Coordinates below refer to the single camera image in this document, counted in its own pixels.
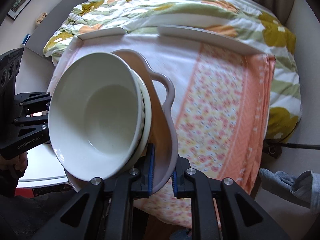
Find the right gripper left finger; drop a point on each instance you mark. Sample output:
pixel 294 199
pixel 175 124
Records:
pixel 103 209

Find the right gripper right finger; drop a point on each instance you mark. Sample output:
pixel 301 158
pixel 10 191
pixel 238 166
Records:
pixel 221 209

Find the long white rectangular plate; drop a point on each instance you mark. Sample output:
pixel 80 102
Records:
pixel 208 37

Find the small white saucer dish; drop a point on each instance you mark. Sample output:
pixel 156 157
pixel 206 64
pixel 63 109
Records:
pixel 102 33

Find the grey cloth garment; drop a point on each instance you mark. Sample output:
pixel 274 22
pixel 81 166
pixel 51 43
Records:
pixel 302 190

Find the person's left hand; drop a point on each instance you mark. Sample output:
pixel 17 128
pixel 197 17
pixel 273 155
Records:
pixel 20 163

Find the white oval ribbed dish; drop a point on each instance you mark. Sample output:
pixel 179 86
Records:
pixel 147 123

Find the pink floral tablecloth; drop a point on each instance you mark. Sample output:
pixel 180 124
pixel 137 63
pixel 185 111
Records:
pixel 222 99

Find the white shallow round bowl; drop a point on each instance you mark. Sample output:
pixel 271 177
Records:
pixel 95 116

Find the floral green yellow quilt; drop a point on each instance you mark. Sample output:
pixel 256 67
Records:
pixel 239 19

